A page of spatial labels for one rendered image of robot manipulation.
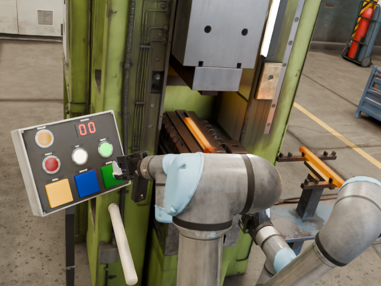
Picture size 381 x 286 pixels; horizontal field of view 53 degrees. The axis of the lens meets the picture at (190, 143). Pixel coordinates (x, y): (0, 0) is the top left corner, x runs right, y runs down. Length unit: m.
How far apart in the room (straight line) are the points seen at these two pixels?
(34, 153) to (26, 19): 5.53
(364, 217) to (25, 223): 2.23
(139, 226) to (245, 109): 0.78
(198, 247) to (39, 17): 6.17
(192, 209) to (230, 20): 0.91
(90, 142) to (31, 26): 5.48
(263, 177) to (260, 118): 1.16
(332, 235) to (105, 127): 0.83
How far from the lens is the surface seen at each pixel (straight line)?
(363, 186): 1.05
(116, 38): 1.50
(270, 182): 0.72
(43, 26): 6.75
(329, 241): 0.96
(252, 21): 1.50
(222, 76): 1.51
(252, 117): 1.83
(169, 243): 1.82
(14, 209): 2.90
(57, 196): 1.29
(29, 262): 2.51
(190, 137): 1.74
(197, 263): 0.73
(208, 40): 1.44
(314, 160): 1.77
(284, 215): 1.83
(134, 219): 1.93
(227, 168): 0.69
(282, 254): 1.19
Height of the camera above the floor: 1.77
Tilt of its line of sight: 28 degrees down
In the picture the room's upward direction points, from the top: 9 degrees clockwise
